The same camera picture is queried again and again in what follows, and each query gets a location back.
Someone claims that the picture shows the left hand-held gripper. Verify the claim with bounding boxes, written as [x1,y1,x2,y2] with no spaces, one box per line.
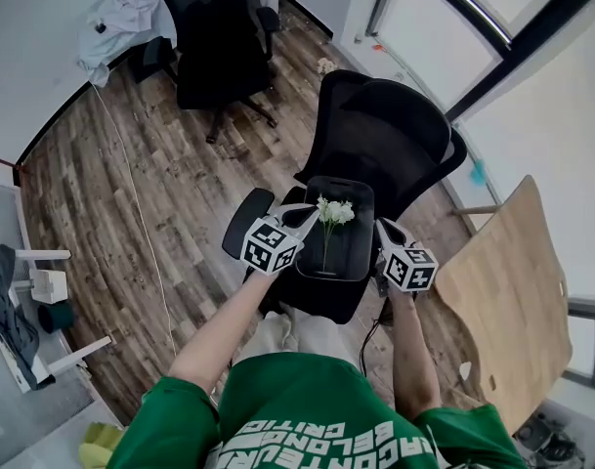
[240,202,322,283]

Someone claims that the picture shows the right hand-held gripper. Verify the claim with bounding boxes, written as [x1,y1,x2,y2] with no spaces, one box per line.
[374,217,439,298]

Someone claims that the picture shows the white flowers bunch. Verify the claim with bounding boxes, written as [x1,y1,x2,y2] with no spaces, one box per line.
[316,193,357,276]

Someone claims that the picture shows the black plastic bin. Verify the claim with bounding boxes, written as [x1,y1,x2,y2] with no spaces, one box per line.
[294,175,379,282]

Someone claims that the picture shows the person's left forearm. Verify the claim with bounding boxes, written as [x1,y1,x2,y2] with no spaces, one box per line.
[167,271,278,385]

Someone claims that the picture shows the person's right forearm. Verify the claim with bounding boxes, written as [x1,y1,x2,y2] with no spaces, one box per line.
[387,293,443,422]

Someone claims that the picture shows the light wooden desk top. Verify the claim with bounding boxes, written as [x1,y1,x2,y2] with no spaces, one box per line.
[433,174,574,437]

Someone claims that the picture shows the small white box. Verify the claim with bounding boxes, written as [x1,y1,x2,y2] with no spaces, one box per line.
[30,268,69,305]

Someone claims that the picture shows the black office chair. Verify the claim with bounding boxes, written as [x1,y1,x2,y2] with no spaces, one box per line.
[222,69,469,325]
[154,0,282,145]

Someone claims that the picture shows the person's beige trousers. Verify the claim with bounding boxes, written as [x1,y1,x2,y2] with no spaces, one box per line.
[233,308,357,368]

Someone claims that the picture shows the large white window blind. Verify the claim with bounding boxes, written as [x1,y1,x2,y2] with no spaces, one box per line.
[460,31,595,297]

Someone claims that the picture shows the person's green t-shirt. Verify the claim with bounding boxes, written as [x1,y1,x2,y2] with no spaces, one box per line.
[106,352,531,469]

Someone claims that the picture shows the white side table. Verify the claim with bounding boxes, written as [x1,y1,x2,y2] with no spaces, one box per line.
[0,247,113,394]

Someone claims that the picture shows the dark green round bin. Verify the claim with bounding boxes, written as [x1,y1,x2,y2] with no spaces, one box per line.
[36,303,77,335]

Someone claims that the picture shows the white crumpled garment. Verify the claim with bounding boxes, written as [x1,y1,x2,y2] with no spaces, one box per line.
[76,0,174,89]

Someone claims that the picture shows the yellow-green cushion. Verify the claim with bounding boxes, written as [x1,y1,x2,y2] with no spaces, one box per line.
[77,421,125,469]

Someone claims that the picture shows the dark grey clothing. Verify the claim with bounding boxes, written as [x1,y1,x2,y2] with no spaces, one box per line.
[0,243,57,391]

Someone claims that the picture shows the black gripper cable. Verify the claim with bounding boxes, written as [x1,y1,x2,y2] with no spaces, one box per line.
[358,310,394,378]

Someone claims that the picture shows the white floor cable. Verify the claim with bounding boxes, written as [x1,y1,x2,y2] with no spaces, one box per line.
[89,83,181,356]

